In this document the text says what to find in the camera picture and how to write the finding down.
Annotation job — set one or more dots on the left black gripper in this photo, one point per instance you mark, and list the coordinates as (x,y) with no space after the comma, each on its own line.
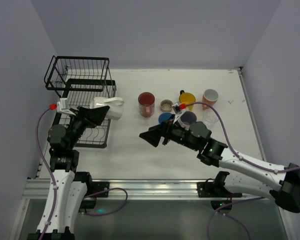
(80,116)

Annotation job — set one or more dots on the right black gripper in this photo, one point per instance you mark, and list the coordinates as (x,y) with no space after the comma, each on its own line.
(165,133)

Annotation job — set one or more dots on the light blue plastic cup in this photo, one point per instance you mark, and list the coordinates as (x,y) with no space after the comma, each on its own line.
(165,116)

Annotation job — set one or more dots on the white hexagonal cup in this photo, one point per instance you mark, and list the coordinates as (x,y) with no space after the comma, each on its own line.
(115,104)

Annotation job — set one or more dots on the beige speckled ceramic cup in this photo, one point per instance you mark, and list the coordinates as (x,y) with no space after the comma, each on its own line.
(166,106)

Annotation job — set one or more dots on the pink speckled mug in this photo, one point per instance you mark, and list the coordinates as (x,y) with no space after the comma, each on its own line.
(146,104)

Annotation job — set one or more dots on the translucent pink plastic cup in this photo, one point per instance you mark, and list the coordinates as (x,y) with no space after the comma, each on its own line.
(187,119)

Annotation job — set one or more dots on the yellow mug black handle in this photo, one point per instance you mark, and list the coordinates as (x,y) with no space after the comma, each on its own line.
(186,97)

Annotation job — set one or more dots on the clear glass cup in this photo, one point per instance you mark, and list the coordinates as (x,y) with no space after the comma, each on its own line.
(209,118)

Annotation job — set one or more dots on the pink square mug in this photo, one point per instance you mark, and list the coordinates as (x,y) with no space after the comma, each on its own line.
(210,97)

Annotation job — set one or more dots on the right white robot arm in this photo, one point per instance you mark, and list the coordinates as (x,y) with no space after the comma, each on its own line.
(241,174)

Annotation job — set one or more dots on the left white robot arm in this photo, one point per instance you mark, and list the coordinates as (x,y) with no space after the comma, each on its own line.
(67,187)

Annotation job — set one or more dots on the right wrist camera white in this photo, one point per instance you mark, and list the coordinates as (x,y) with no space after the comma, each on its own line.
(178,111)

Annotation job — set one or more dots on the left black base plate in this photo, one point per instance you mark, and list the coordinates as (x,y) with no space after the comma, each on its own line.
(97,186)

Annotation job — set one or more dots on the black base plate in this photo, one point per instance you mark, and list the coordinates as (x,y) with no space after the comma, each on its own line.
(97,186)
(215,188)

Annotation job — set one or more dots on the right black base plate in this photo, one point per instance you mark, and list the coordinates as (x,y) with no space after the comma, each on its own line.
(215,188)

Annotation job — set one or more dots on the aluminium mounting rail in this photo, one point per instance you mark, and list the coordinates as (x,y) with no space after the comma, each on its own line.
(167,189)

